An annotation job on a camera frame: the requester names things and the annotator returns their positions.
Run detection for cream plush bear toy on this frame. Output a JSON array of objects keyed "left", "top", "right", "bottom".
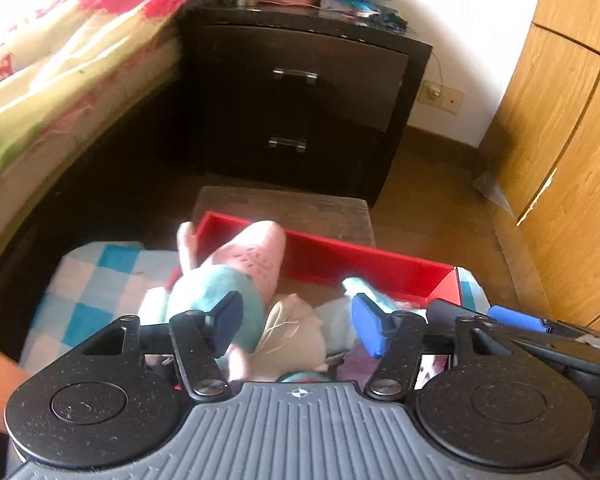
[{"left": 249, "top": 294, "right": 328, "bottom": 382}]

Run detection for purple fluffy towel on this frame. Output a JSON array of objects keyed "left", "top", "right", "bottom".
[{"left": 336, "top": 344, "right": 380, "bottom": 390}]

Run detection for blue white cloth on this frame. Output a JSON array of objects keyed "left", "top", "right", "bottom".
[{"left": 314, "top": 278, "right": 400, "bottom": 358}]

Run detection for red cardboard box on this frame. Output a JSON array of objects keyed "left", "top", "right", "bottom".
[{"left": 194, "top": 212, "right": 462, "bottom": 313}]

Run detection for blue white checkered tablecloth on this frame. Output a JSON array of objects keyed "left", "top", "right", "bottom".
[{"left": 19, "top": 242, "right": 178, "bottom": 374}]

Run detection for brown wooden stool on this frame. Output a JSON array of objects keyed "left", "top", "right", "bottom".
[{"left": 192, "top": 185, "right": 376, "bottom": 247}]

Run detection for wooden wardrobe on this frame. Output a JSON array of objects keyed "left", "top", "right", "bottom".
[{"left": 480, "top": 0, "right": 600, "bottom": 330}]

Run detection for dark wooden nightstand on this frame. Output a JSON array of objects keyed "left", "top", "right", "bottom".
[{"left": 178, "top": 6, "right": 431, "bottom": 204}]

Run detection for floral bed sheet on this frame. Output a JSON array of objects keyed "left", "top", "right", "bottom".
[{"left": 0, "top": 0, "right": 212, "bottom": 253}]

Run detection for blue items on nightstand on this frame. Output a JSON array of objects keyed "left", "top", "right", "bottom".
[{"left": 320, "top": 0, "right": 408, "bottom": 32}]

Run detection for lower drawer metal handle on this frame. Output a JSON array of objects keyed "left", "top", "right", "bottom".
[{"left": 268, "top": 136, "right": 306, "bottom": 154}]

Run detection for drawer metal handle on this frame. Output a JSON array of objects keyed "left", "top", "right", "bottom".
[
  {"left": 272, "top": 67, "right": 318, "bottom": 84},
  {"left": 268, "top": 136, "right": 306, "bottom": 154}
]

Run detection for wall power socket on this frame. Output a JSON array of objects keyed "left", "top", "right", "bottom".
[{"left": 417, "top": 80, "right": 465, "bottom": 115}]

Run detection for upper drawer metal handle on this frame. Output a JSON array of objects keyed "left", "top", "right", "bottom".
[{"left": 272, "top": 67, "right": 318, "bottom": 84}]

